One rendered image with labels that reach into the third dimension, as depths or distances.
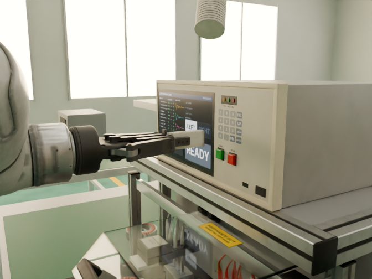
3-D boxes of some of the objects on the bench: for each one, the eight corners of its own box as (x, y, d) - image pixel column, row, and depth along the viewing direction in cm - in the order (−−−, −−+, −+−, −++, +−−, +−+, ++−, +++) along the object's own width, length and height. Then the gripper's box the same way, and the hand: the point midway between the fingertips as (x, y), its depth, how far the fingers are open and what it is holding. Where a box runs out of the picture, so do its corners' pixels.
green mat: (13, 296, 94) (13, 295, 94) (3, 217, 146) (3, 216, 146) (274, 223, 139) (274, 223, 139) (195, 182, 191) (195, 182, 191)
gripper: (63, 165, 59) (185, 150, 71) (81, 186, 48) (222, 165, 60) (60, 122, 58) (185, 114, 70) (78, 133, 47) (223, 121, 59)
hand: (185, 139), depth 63 cm, fingers closed
